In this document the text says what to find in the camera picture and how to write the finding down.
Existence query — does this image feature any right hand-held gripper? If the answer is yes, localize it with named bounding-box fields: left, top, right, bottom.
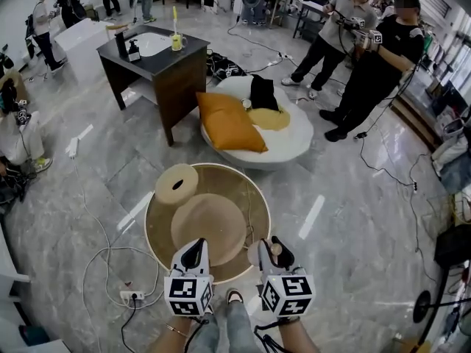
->
left=257, top=235, right=316, bottom=318

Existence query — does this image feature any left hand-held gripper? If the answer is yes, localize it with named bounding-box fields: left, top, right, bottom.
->
left=163, top=238, right=215, bottom=318

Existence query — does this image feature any person's left forearm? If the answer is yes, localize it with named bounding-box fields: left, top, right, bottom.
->
left=146, top=314, right=199, bottom=353

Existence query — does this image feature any person's right forearm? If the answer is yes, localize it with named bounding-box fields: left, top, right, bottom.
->
left=275, top=316, right=321, bottom=353

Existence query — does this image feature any round glass-top side table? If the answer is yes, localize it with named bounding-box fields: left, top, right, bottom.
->
left=144, top=163, right=272, bottom=285

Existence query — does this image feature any person's right jeans leg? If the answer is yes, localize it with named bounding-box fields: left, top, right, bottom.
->
left=224, top=300, right=257, bottom=353

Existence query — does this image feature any person's jeans leg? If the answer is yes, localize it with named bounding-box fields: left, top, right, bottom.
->
left=187, top=313, right=222, bottom=353
left=224, top=300, right=257, bottom=353

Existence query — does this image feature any person's left jeans leg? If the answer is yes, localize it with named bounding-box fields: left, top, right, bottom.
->
left=187, top=313, right=222, bottom=353

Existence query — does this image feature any white round floor sofa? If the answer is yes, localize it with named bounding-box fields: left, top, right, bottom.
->
left=200, top=74, right=314, bottom=171

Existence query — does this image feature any orange cushion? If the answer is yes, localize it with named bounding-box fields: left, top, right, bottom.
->
left=195, top=91, right=269, bottom=154

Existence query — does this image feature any yellow round cushion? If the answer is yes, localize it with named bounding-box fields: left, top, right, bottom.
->
left=247, top=107, right=291, bottom=131

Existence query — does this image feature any black round disc on stand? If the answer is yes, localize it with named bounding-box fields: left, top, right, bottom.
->
left=412, top=289, right=432, bottom=324

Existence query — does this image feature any black cushion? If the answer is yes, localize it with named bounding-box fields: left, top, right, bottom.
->
left=249, top=74, right=280, bottom=112

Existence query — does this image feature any dark wooden washbasin cabinet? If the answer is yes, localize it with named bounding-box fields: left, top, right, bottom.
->
left=96, top=24, right=210, bottom=147

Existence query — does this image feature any black box speaker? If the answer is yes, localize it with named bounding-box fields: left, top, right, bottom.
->
left=433, top=223, right=471, bottom=270

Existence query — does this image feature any white cabinet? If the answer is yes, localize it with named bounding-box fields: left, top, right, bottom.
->
left=0, top=218, right=32, bottom=308

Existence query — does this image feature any wooden platform step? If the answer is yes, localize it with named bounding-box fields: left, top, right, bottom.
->
left=389, top=93, right=442, bottom=150

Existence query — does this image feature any black stool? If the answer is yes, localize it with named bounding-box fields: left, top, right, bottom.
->
left=0, top=160, right=38, bottom=204

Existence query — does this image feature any dark soap dispenser bottle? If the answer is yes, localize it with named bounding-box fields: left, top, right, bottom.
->
left=127, top=38, right=142, bottom=63

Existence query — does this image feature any yellow cup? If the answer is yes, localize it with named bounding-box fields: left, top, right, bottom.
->
left=169, top=32, right=188, bottom=52

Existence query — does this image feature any white sink basin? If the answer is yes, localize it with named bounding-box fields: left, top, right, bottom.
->
left=124, top=32, right=174, bottom=57

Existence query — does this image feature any black faucet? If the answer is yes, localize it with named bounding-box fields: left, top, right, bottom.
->
left=114, top=30, right=129, bottom=59

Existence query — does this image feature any beige ring-shaped ornament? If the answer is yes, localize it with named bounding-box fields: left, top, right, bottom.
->
left=155, top=163, right=199, bottom=206

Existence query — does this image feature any thin wrist bracelet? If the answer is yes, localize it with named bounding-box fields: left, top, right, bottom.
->
left=165, top=322, right=188, bottom=338

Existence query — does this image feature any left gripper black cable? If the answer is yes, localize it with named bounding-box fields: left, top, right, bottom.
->
left=185, top=316, right=210, bottom=353

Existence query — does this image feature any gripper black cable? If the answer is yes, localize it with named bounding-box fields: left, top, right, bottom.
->
left=253, top=316, right=291, bottom=353
left=185, top=316, right=210, bottom=353

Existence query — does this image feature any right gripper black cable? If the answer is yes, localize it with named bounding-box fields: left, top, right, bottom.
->
left=253, top=316, right=291, bottom=353

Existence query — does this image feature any black plugged power cable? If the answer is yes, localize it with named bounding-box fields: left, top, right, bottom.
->
left=120, top=295, right=138, bottom=353

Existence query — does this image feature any white floor cable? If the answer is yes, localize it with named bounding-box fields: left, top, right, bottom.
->
left=71, top=156, right=166, bottom=353

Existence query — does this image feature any black floor cable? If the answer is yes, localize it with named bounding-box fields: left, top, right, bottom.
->
left=355, top=134, right=442, bottom=282

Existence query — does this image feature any black cable bundle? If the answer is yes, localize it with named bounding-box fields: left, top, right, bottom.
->
left=205, top=49, right=251, bottom=84

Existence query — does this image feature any white cube pedestal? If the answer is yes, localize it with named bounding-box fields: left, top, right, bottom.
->
left=54, top=17, right=115, bottom=62

